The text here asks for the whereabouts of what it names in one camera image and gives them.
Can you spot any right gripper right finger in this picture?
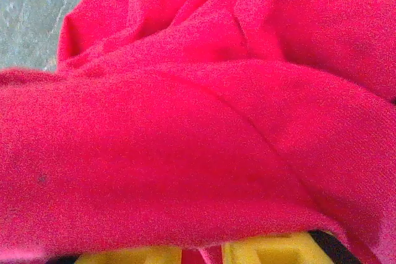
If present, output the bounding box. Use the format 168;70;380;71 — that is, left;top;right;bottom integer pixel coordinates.
222;229;359;264

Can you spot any red t-shirt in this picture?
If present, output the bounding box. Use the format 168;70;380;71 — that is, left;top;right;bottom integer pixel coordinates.
0;0;396;264

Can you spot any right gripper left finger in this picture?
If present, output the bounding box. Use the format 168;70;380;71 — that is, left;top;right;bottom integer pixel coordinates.
74;246;183;264

